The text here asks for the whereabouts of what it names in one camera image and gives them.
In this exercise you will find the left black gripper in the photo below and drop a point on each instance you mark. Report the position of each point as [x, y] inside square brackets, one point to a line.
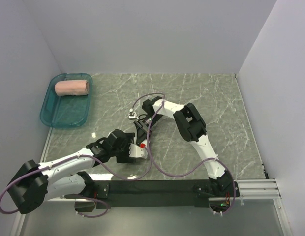
[125, 158]

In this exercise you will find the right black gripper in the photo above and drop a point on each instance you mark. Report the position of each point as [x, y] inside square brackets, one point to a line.
[142, 131]

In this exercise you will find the white towel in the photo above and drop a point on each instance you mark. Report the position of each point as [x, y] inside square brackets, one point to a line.
[140, 145]

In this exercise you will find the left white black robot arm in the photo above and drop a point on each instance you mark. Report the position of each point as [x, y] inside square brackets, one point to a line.
[35, 183]

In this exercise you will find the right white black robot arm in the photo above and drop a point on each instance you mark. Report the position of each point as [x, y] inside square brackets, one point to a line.
[192, 129]

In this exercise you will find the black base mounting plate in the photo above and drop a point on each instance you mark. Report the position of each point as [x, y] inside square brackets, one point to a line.
[161, 193]

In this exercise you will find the teal plastic tray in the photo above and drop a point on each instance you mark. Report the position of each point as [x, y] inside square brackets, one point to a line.
[69, 111]

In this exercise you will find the rolled pink towel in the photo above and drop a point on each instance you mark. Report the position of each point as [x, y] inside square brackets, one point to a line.
[72, 88]

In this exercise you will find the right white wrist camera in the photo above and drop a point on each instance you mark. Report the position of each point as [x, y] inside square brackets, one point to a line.
[132, 115]

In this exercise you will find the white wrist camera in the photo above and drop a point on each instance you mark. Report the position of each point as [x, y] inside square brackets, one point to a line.
[136, 151]
[132, 115]

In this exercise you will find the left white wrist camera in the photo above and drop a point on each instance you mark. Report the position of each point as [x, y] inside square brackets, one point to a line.
[136, 151]

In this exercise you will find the aluminium rail frame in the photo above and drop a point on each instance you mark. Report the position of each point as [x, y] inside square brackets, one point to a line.
[250, 189]

